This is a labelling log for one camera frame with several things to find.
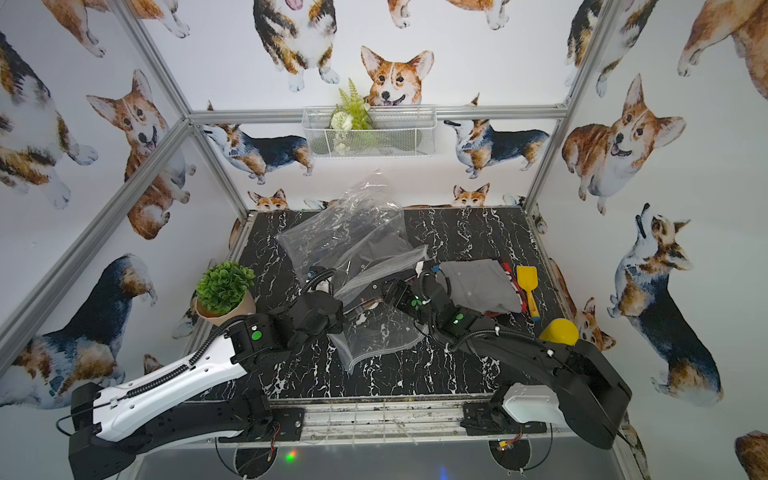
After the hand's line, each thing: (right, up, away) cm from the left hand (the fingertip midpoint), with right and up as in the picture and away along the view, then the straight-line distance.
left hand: (346, 301), depth 73 cm
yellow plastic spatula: (+55, +2, +27) cm, 61 cm away
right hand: (+9, +1, +6) cm, 11 cm away
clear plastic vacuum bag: (0, +13, +19) cm, 23 cm away
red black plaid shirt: (+51, -2, +22) cm, 56 cm away
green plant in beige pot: (-35, +1, +9) cm, 36 cm away
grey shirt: (+38, +1, +21) cm, 43 cm away
